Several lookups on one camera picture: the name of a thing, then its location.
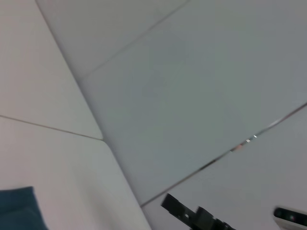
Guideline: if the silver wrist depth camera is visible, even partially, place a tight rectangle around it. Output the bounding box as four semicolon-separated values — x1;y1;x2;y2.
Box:
273;207;307;228

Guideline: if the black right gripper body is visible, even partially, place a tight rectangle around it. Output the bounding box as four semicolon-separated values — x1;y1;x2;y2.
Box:
190;206;235;230

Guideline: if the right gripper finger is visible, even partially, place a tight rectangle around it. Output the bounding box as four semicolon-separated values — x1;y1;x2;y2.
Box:
160;193;200;225

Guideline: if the teal t-shirt with FREE print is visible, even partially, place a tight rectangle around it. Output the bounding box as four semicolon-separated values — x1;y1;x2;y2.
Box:
0;186;48;230

